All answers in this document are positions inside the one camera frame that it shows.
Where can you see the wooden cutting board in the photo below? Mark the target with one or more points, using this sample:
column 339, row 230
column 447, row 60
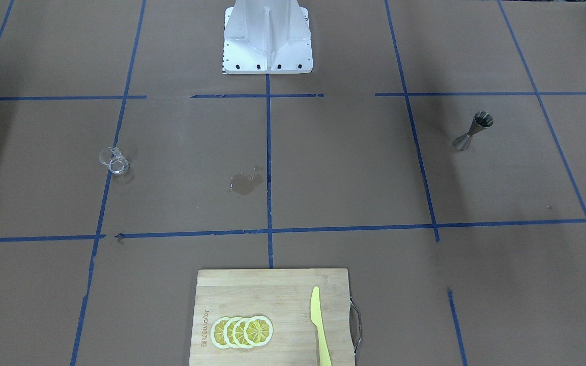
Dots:
column 282, row 295

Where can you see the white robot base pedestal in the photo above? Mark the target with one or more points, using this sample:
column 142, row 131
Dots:
column 267, row 37

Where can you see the yellow plastic knife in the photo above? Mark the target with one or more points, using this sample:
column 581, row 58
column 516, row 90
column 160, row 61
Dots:
column 317, row 319

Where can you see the clear glass beaker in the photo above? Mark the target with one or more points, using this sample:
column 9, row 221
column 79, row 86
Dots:
column 114, row 160

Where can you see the lemon slice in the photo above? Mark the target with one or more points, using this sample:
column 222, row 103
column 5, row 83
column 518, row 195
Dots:
column 242, row 332

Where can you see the steel measuring jigger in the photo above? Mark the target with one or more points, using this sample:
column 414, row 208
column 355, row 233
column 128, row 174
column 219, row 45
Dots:
column 481, row 121

